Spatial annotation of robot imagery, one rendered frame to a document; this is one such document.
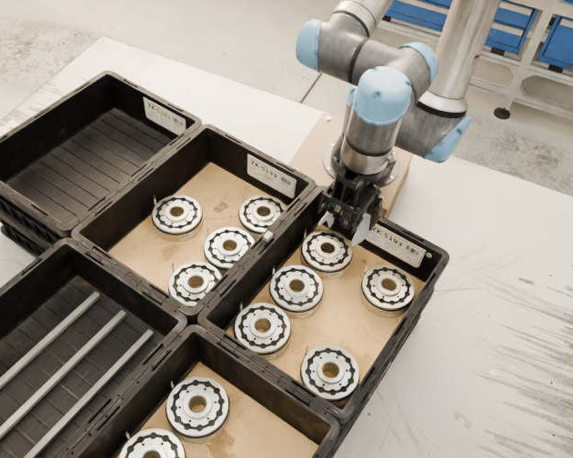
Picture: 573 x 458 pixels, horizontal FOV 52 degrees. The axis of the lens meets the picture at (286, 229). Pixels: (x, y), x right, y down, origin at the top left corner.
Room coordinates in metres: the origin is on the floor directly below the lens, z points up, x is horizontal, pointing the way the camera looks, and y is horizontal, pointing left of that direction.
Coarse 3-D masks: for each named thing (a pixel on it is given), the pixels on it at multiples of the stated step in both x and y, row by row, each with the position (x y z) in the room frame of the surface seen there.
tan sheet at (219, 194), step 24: (216, 168) 0.93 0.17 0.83; (192, 192) 0.85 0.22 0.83; (216, 192) 0.86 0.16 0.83; (240, 192) 0.87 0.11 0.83; (264, 192) 0.87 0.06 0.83; (216, 216) 0.79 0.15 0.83; (144, 240) 0.71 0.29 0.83; (192, 240) 0.72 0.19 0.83; (144, 264) 0.65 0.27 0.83; (168, 264) 0.65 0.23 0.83
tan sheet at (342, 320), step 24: (288, 264) 0.68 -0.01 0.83; (360, 264) 0.70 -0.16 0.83; (264, 288) 0.62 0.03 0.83; (336, 288) 0.64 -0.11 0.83; (384, 288) 0.65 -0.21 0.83; (336, 312) 0.58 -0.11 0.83; (360, 312) 0.59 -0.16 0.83; (312, 336) 0.53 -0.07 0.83; (336, 336) 0.53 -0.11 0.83; (360, 336) 0.54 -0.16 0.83; (384, 336) 0.54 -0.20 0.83; (288, 360) 0.47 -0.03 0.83; (360, 360) 0.49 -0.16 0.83
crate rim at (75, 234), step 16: (208, 128) 0.95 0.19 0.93; (176, 144) 0.89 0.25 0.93; (240, 144) 0.91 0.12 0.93; (160, 160) 0.84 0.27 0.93; (272, 160) 0.87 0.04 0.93; (144, 176) 0.79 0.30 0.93; (304, 176) 0.84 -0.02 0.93; (128, 192) 0.75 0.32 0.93; (304, 192) 0.79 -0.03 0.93; (288, 208) 0.75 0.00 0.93; (80, 224) 0.65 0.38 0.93; (272, 224) 0.70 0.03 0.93; (80, 240) 0.62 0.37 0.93; (256, 240) 0.66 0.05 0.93; (112, 256) 0.59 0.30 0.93; (128, 272) 0.56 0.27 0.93; (160, 288) 0.53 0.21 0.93; (176, 304) 0.50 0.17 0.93; (192, 320) 0.49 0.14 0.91
